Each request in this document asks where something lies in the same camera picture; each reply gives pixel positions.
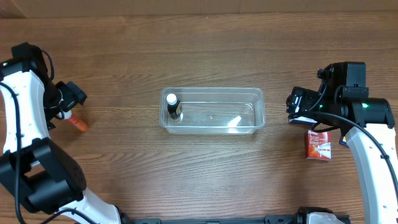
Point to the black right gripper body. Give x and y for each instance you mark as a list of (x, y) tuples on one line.
[(292, 101)]

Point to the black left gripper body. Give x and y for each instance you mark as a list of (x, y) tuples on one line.
[(58, 109)]

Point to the orange tube white cap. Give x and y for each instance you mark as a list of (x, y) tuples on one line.
[(75, 121)]

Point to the white blue medicine box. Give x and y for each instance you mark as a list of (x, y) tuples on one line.
[(302, 120)]

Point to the blue yellow VapoDrops box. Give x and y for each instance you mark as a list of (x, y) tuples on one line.
[(342, 141)]

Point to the red medicine box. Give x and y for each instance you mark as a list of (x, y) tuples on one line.
[(318, 145)]

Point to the dark bottle white cap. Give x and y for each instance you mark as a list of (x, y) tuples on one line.
[(174, 106)]

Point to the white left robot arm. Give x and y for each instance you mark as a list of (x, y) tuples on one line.
[(40, 175)]

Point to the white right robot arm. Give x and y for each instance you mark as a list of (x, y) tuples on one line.
[(368, 126)]

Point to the clear plastic container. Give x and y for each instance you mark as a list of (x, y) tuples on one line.
[(214, 110)]

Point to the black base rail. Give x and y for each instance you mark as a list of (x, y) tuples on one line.
[(268, 219)]

